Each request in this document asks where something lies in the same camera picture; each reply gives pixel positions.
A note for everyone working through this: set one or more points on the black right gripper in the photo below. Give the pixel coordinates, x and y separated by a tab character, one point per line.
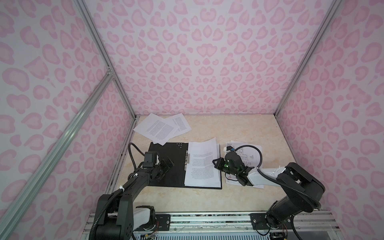
220	161

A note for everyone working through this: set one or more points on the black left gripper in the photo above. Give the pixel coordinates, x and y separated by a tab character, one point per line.
165	167

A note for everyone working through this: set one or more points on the red folder black inside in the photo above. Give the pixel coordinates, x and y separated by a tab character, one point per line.
173	157

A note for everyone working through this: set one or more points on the printed paper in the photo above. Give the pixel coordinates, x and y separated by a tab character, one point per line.
200	170
157	129
180	121

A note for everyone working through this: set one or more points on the paper with diagram bottom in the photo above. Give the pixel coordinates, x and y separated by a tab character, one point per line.
249	156

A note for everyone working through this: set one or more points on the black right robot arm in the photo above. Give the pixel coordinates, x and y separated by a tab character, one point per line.
303	191

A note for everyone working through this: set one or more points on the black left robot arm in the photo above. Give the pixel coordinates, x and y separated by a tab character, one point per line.
114	218

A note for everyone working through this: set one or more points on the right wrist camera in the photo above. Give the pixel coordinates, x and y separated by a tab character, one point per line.
232	157

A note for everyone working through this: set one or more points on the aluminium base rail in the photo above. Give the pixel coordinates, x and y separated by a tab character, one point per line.
318	225

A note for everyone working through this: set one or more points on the diagonal aluminium frame bar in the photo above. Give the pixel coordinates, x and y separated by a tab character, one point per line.
21	204

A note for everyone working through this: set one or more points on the left corner aluminium post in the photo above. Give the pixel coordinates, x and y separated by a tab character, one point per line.
91	27

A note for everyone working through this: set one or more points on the corner aluminium post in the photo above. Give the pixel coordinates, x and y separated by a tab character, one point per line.
91	27
327	21

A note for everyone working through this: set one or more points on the right corner aluminium post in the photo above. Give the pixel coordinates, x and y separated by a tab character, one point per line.
327	21

